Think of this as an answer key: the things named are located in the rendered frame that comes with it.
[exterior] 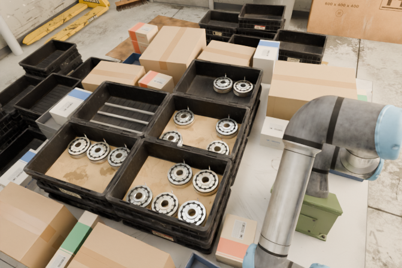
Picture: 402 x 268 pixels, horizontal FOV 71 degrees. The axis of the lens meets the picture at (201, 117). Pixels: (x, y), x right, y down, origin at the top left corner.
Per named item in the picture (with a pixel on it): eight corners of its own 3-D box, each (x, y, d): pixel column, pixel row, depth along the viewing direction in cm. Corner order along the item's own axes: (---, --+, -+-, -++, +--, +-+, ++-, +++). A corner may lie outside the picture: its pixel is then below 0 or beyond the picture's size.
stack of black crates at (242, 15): (283, 48, 297) (289, 5, 264) (276, 66, 276) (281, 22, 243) (244, 42, 311) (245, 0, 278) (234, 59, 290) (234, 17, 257)
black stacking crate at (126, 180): (232, 176, 118) (232, 160, 110) (209, 246, 99) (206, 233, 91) (148, 154, 130) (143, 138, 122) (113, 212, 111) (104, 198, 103)
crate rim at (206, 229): (233, 163, 111) (233, 159, 110) (207, 235, 92) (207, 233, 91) (143, 140, 123) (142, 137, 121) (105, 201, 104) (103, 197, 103)
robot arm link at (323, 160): (300, 159, 116) (308, 127, 115) (335, 169, 109) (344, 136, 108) (294, 161, 105) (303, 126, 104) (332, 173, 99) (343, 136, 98)
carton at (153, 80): (174, 87, 168) (172, 76, 162) (163, 99, 161) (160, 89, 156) (152, 79, 174) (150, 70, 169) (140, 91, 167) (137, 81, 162)
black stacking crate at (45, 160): (148, 154, 130) (142, 137, 122) (113, 212, 111) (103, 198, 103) (78, 135, 142) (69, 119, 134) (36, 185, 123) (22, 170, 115)
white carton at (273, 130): (304, 136, 144) (307, 124, 137) (300, 154, 136) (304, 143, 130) (264, 128, 150) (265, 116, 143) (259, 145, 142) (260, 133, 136)
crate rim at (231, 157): (250, 110, 130) (250, 107, 129) (233, 163, 111) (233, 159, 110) (171, 96, 142) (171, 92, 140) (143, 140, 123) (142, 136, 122)
